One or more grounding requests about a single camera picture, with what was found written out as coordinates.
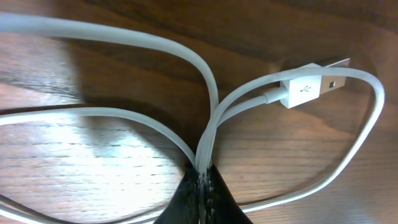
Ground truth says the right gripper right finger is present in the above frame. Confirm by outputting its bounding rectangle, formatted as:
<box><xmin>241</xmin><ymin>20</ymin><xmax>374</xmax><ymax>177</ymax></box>
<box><xmin>203</xmin><ymin>165</ymin><xmax>252</xmax><ymax>224</ymax></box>

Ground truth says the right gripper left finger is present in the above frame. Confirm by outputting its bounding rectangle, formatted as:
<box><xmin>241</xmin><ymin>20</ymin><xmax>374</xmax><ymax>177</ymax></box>
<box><xmin>154</xmin><ymin>166</ymin><xmax>199</xmax><ymax>224</ymax></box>

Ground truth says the white usb cable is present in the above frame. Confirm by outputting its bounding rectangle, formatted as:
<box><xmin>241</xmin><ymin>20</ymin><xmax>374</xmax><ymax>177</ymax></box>
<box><xmin>0</xmin><ymin>11</ymin><xmax>386</xmax><ymax>224</ymax></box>

